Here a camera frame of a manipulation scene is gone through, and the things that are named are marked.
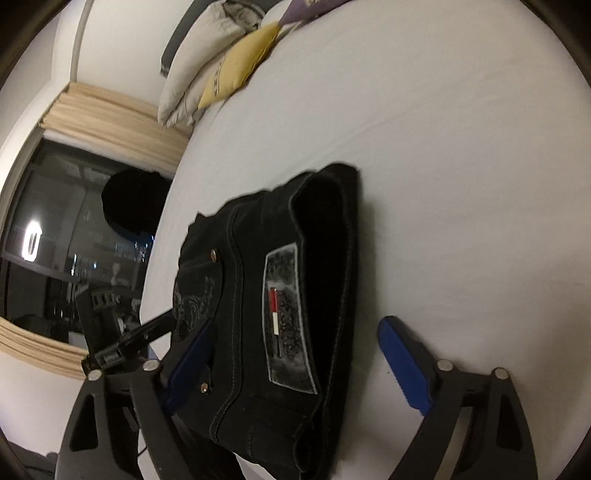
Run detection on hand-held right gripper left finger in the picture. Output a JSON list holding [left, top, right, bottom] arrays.
[[54, 318, 218, 480]]

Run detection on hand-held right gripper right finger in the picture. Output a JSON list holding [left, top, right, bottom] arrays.
[[378, 315, 539, 480]]

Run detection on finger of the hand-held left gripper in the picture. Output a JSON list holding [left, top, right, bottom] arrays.
[[121, 310, 175, 352]]

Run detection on black pants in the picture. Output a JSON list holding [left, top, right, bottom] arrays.
[[172, 162, 361, 480]]

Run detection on beige curtain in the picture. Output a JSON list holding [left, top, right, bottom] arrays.
[[39, 82, 190, 178], [0, 316, 90, 381]]

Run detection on dark window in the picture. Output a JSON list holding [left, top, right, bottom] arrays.
[[0, 136, 176, 344]]

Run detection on dark round object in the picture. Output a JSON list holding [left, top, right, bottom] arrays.
[[102, 168, 172, 241]]

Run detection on white bed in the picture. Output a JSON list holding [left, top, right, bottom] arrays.
[[139, 0, 591, 480]]

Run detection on white pillow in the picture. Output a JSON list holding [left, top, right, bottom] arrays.
[[172, 46, 232, 128], [158, 0, 262, 126]]

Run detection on yellow pillow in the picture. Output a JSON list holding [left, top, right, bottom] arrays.
[[198, 21, 282, 110]]

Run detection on grey headboard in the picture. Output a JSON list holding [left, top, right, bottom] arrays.
[[161, 0, 218, 77]]

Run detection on purple pillow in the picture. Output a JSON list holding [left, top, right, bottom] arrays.
[[277, 0, 352, 25]]

